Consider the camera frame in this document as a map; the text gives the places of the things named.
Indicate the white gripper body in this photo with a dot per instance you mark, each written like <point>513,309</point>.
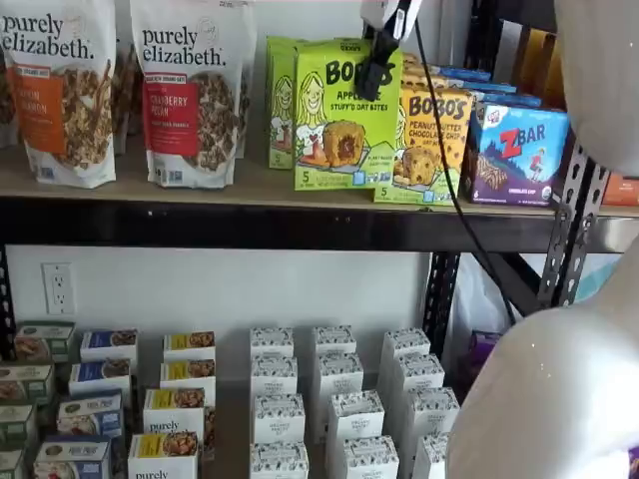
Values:
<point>379,12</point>

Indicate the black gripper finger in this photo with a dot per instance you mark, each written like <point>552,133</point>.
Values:
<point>377,70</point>

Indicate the green Bobo's apple pie box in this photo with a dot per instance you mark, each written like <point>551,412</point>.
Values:
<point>279,100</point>
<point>344,125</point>

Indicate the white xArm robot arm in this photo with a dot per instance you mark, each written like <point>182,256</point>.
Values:
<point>549,399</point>

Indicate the orange Bobo's peanut butter box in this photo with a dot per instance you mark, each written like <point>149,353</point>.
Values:
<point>424,149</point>
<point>414,69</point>
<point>419,82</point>

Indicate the blue ZBar box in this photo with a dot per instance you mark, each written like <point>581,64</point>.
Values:
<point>509,100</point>
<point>519,149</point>
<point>466,75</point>
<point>489,87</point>

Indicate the orange brown cardboard box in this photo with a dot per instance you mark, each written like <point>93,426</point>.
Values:
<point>536,65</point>

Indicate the large orange snack box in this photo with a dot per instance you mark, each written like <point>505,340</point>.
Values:
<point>621,192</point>

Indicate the white organic pantry box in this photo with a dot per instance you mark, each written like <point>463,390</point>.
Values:
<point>334,340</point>
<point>340,371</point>
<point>419,371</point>
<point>370,459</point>
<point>432,411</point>
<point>407,343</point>
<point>274,374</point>
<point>432,456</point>
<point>355,416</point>
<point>272,341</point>
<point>278,461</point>
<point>279,419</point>

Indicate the purple snack box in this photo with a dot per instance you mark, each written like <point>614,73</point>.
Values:
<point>484,349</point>
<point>634,464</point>

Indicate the small yellow label box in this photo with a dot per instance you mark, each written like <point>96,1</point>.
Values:
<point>162,454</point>
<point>190,341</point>
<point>174,406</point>
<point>187,373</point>

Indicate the small blue label box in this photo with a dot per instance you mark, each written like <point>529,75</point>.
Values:
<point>72,459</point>
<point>100,374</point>
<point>90,414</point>
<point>107,341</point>

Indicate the small green label box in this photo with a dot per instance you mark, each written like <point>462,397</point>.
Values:
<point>17,424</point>
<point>45,339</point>
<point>25,381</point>
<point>11,466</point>

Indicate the black metal shelving rack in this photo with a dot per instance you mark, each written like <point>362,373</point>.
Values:
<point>624,234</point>
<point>199,224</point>

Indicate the white plastic sheet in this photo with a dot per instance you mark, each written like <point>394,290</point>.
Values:
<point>474,299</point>

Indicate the orange label granola bag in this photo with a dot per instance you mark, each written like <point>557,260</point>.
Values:
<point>125,100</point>
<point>60,100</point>

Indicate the white wall outlet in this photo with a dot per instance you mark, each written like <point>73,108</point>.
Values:
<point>57,288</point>

